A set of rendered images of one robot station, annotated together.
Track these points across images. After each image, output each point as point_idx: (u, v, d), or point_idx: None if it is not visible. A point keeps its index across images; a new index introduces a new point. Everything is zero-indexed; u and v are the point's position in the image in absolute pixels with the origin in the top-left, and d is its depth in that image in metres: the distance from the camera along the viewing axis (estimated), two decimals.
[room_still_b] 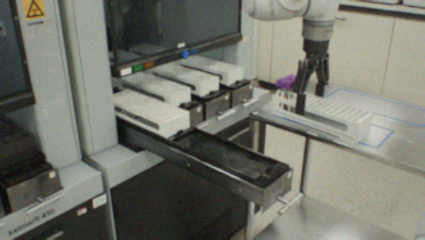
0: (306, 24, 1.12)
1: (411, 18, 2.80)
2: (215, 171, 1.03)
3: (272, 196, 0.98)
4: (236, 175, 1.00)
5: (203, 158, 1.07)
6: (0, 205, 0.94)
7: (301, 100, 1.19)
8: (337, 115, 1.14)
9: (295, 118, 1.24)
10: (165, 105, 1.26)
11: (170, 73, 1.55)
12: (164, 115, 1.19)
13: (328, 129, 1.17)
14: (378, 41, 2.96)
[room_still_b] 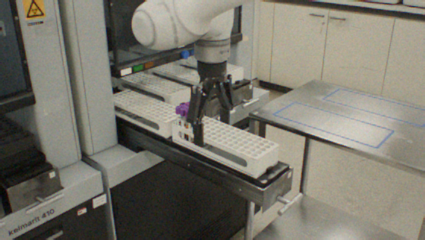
0: (196, 44, 0.97)
1: (411, 18, 2.80)
2: (215, 171, 1.03)
3: (272, 196, 0.98)
4: (236, 175, 1.00)
5: (203, 158, 1.07)
6: (0, 205, 0.94)
7: (198, 131, 1.04)
8: (236, 149, 0.99)
9: (196, 150, 1.09)
10: (165, 105, 1.26)
11: (170, 73, 1.55)
12: (164, 115, 1.19)
13: (228, 164, 1.02)
14: (378, 41, 2.96)
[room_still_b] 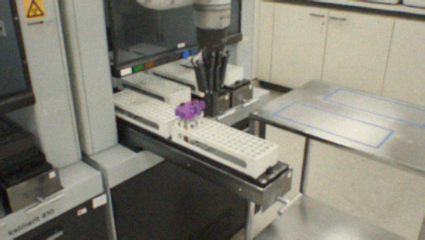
0: (195, 9, 0.93)
1: (411, 18, 2.80)
2: (215, 171, 1.03)
3: (272, 196, 0.98)
4: (236, 175, 1.00)
5: (203, 158, 1.07)
6: (0, 205, 0.94)
7: (210, 100, 1.04)
8: (235, 150, 1.00)
9: (195, 151, 1.09)
10: (165, 105, 1.26)
11: (170, 73, 1.55)
12: (163, 115, 1.19)
13: (228, 165, 1.02)
14: (378, 41, 2.96)
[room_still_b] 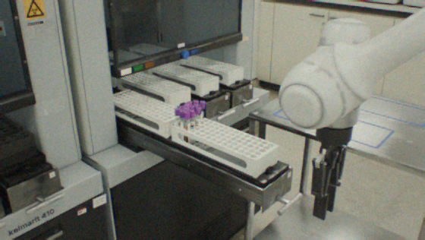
0: None
1: None
2: (215, 171, 1.03)
3: (272, 196, 0.98)
4: (236, 175, 1.00)
5: (203, 158, 1.07)
6: (0, 205, 0.94)
7: (327, 189, 0.94)
8: (235, 150, 1.00)
9: (195, 151, 1.09)
10: (165, 105, 1.26)
11: (170, 73, 1.55)
12: (163, 115, 1.19)
13: (228, 165, 1.02)
14: None
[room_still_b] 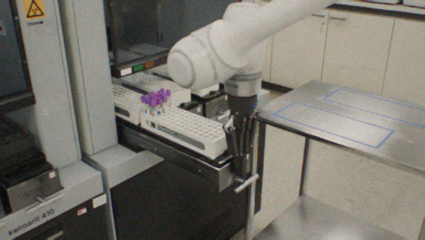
0: None
1: (411, 18, 2.80)
2: (178, 153, 1.11)
3: (228, 176, 1.07)
4: (196, 157, 1.08)
5: (168, 142, 1.15)
6: (0, 205, 0.94)
7: None
8: (196, 134, 1.08)
9: (161, 136, 1.17)
10: (136, 95, 1.34)
11: None
12: (134, 104, 1.27)
13: (189, 148, 1.10)
14: (378, 41, 2.96)
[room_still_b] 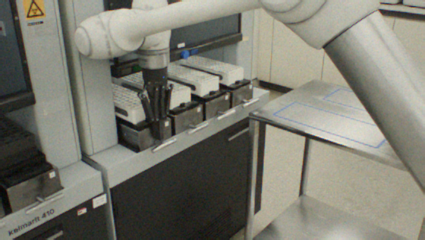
0: None
1: (411, 18, 2.80)
2: None
3: (149, 139, 1.26)
4: (123, 123, 1.28)
5: None
6: (0, 205, 0.94)
7: None
8: (121, 103, 1.27)
9: None
10: None
11: (170, 73, 1.55)
12: None
13: (117, 116, 1.30)
14: None
